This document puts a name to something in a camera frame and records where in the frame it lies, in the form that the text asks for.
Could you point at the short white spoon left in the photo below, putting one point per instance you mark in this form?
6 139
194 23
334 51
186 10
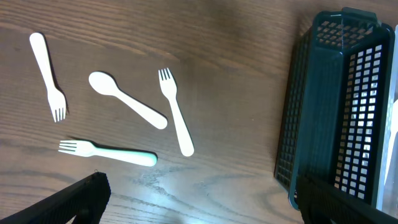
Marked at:
105 84

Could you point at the fork with mint handle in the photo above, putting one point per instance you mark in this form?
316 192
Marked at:
88 149

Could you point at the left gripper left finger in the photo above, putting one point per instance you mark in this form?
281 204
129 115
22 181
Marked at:
82 202

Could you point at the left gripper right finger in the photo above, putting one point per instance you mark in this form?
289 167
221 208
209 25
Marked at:
320 202

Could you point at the clear plastic basket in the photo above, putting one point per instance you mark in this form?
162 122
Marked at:
387 191

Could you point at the dark green plastic basket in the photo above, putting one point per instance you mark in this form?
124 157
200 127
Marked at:
338 105

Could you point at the white plastic fork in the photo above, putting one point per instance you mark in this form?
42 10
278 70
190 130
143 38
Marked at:
56 98
168 87

